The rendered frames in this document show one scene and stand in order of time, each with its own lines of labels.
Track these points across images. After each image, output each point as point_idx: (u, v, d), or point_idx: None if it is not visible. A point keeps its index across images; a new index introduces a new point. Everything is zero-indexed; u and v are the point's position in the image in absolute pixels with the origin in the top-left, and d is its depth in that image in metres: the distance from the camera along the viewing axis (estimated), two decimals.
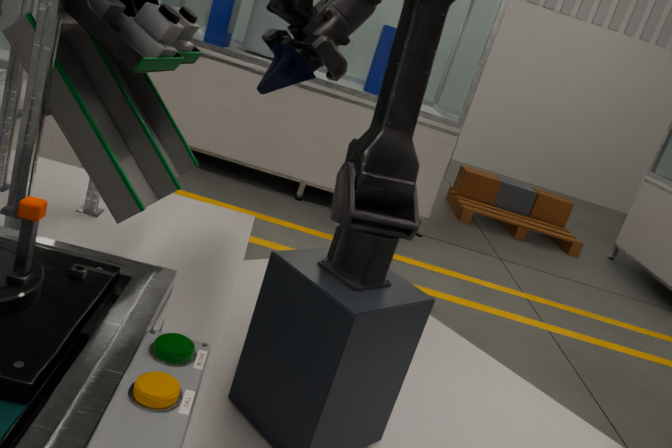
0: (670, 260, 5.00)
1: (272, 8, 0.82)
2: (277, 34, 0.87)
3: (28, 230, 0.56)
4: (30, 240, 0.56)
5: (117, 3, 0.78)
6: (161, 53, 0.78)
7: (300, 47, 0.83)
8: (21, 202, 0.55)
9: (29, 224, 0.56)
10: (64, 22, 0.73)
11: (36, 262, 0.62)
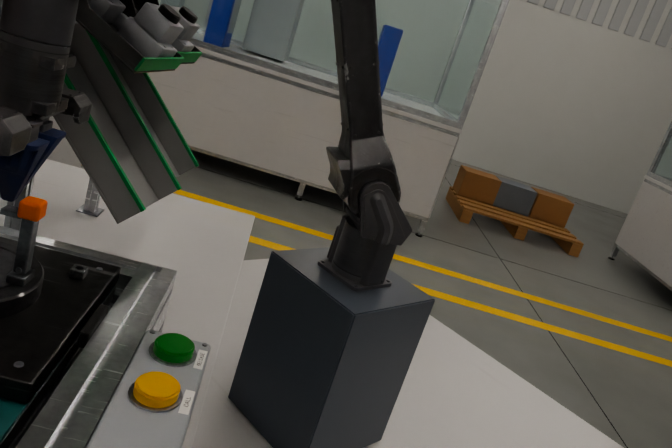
0: (670, 260, 5.00)
1: None
2: None
3: (28, 230, 0.56)
4: (30, 240, 0.56)
5: (117, 3, 0.78)
6: (161, 53, 0.78)
7: None
8: (21, 202, 0.55)
9: (29, 224, 0.56)
10: None
11: (36, 262, 0.62)
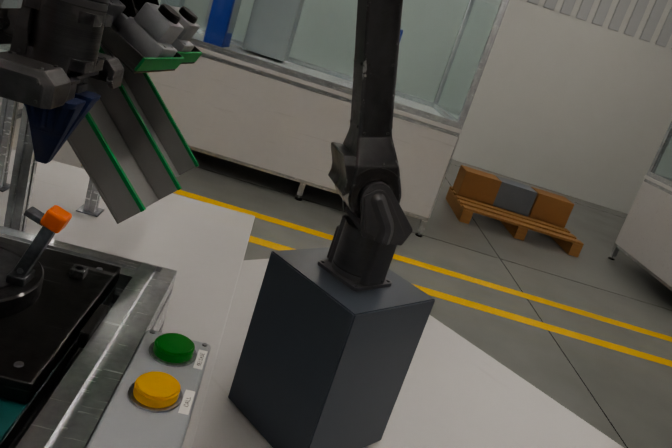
0: (670, 260, 5.00)
1: None
2: None
3: (44, 238, 0.56)
4: (43, 247, 0.57)
5: (117, 3, 0.78)
6: (161, 53, 0.78)
7: None
8: (49, 212, 0.55)
9: (48, 233, 0.56)
10: None
11: (36, 262, 0.62)
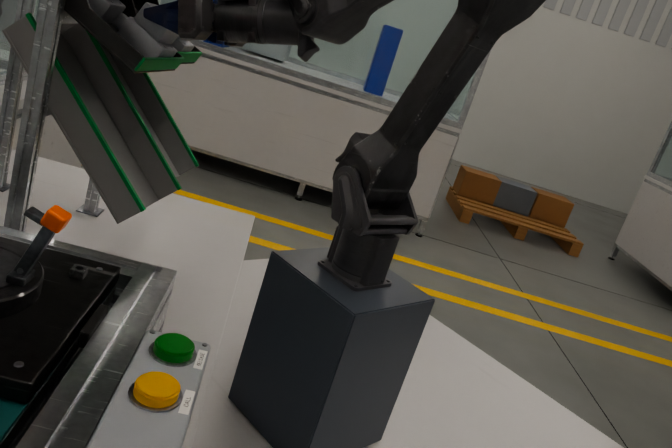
0: (670, 260, 5.00)
1: None
2: None
3: (44, 238, 0.56)
4: (43, 247, 0.57)
5: (117, 3, 0.78)
6: (161, 53, 0.78)
7: None
8: (49, 212, 0.55)
9: (48, 233, 0.56)
10: (64, 22, 0.73)
11: (36, 262, 0.62)
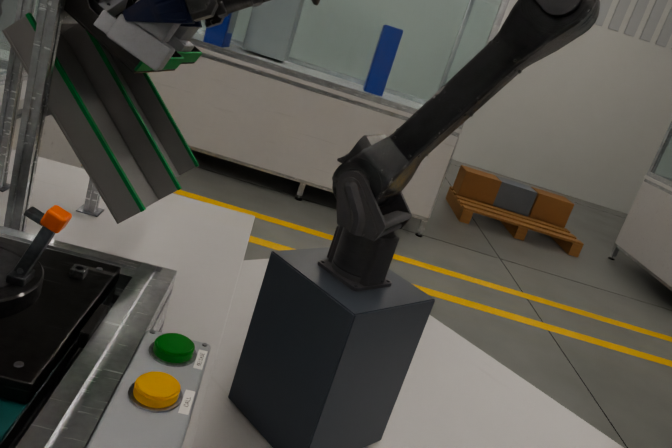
0: (670, 260, 5.00)
1: None
2: None
3: (44, 238, 0.56)
4: (43, 247, 0.57)
5: (116, 0, 0.75)
6: (167, 55, 0.65)
7: None
8: (49, 212, 0.55)
9: (48, 233, 0.56)
10: (64, 22, 0.73)
11: (36, 262, 0.62)
